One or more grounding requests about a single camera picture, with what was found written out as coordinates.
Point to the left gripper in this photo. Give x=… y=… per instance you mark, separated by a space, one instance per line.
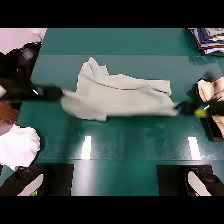
x=53 y=93

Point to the off-white shirt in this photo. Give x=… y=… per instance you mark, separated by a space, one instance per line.
x=116 y=96

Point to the brown garment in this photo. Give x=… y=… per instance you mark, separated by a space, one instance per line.
x=6 y=113

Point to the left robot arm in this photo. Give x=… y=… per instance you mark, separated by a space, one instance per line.
x=16 y=90

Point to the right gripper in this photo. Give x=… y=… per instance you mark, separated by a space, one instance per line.
x=188 y=108

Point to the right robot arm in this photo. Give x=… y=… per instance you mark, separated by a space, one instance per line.
x=215 y=108

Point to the heap of clothes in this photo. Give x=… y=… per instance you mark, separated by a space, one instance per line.
x=210 y=40

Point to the white garment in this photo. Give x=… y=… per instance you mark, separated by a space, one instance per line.
x=18 y=146

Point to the beige garment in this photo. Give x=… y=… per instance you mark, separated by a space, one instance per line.
x=210 y=90

